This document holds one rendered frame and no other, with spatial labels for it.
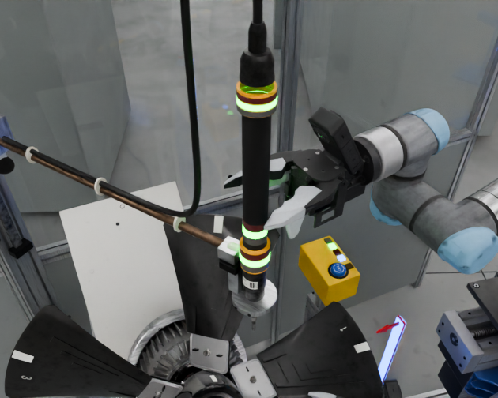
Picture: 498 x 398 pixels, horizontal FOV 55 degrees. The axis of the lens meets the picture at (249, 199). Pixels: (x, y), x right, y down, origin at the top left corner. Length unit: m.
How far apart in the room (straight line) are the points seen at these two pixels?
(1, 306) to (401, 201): 1.29
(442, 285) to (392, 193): 2.04
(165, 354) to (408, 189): 0.58
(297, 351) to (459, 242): 0.43
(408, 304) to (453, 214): 1.93
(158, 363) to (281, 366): 0.25
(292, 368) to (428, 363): 1.57
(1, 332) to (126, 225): 0.81
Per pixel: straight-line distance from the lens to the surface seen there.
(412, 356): 2.51
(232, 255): 0.69
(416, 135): 0.75
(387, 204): 0.81
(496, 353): 1.40
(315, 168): 0.64
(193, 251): 0.92
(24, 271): 1.39
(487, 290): 1.44
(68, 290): 1.68
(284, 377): 0.99
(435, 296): 2.76
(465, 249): 0.74
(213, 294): 0.90
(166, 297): 1.13
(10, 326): 1.78
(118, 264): 1.11
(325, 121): 0.60
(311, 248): 1.35
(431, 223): 0.76
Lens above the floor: 2.06
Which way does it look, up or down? 42 degrees down
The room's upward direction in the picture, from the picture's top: straight up
